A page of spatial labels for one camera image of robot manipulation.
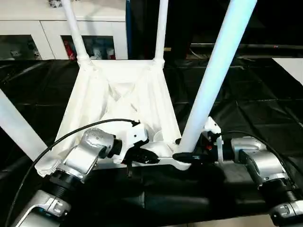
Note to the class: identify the white plastic table top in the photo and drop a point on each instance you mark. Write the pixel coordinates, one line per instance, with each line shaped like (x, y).
(94, 94)

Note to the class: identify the red bottle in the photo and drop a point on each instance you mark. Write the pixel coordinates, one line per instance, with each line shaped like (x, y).
(69, 52)

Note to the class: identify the dark metal bar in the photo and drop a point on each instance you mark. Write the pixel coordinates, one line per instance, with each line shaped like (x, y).
(260, 46)

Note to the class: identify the white flat board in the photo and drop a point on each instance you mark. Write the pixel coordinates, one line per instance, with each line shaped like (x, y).
(291, 68)

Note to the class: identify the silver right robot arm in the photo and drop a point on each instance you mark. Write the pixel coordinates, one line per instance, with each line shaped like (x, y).
(260, 160)

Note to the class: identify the dark ornament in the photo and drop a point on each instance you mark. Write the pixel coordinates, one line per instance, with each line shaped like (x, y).
(55, 2)

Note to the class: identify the white sideboard cabinet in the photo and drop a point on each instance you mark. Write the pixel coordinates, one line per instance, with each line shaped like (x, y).
(47, 23)

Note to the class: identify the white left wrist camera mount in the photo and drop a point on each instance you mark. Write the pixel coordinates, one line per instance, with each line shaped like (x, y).
(135, 134)

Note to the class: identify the black mat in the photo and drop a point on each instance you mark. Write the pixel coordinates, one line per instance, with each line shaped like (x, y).
(248, 94)

